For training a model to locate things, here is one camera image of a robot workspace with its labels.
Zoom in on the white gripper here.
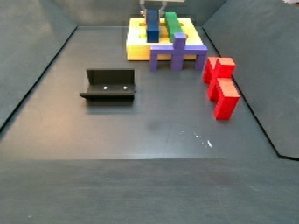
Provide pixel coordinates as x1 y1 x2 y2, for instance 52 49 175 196
139 0 186 18

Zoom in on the blue long block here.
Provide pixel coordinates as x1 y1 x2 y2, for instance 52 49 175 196
146 10 160 43

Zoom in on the yellow slotted board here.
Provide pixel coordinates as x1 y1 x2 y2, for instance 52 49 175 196
126 18 203 61

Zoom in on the green long block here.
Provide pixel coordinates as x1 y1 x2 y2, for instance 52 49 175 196
164 12 183 41

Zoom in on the purple cross-shaped block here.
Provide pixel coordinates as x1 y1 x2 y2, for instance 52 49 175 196
150 32 208 71

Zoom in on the red branched block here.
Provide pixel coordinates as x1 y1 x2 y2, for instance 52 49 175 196
202 57 239 120

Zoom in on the black angle bracket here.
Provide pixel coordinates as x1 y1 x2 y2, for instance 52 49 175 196
79 68 136 99

